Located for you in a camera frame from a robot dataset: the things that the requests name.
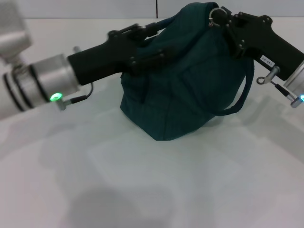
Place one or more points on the left gripper silver stub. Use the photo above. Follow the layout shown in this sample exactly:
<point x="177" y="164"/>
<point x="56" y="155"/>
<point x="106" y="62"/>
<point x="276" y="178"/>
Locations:
<point x="76" y="49"/>

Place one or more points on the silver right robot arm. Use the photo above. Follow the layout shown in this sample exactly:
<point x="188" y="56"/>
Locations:
<point x="297" y="78"/>

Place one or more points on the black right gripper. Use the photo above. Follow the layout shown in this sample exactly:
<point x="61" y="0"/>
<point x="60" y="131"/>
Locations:
<point x="266" y="45"/>

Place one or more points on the dark teal insulated bag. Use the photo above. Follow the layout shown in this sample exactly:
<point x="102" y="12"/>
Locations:
<point x="190" y="90"/>

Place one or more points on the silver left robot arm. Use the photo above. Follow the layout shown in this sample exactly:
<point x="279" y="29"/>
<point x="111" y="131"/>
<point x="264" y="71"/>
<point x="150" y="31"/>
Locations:
<point x="35" y="83"/>

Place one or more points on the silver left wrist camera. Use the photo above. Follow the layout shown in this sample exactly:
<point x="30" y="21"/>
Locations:
<point x="12" y="31"/>

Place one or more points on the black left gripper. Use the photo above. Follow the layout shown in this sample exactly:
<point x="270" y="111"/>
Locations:
<point x="104" y="59"/>

